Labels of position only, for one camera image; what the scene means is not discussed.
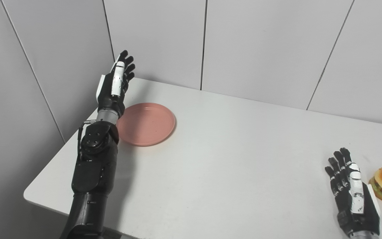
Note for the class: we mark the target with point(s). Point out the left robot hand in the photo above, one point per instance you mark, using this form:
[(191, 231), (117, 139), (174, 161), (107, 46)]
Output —
[(113, 88)]

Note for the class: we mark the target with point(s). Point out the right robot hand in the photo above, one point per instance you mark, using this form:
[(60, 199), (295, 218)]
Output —
[(353, 199)]

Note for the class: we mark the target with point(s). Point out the pink round plate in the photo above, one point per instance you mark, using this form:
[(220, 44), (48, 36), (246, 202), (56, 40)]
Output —
[(146, 123)]

